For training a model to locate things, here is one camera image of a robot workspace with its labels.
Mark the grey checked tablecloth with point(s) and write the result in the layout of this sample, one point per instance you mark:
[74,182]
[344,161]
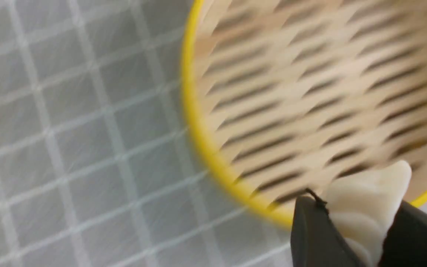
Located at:
[97,164]

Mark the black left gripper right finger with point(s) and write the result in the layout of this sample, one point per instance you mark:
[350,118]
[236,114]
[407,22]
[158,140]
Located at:
[406,241]

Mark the bamboo steamer tray yellow rim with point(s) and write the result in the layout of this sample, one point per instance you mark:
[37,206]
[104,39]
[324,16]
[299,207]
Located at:
[285,95]

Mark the white dumpling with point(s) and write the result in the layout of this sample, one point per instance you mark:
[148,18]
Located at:
[363,207]

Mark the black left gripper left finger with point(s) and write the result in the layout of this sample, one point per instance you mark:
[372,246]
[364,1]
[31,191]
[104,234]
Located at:
[314,240]

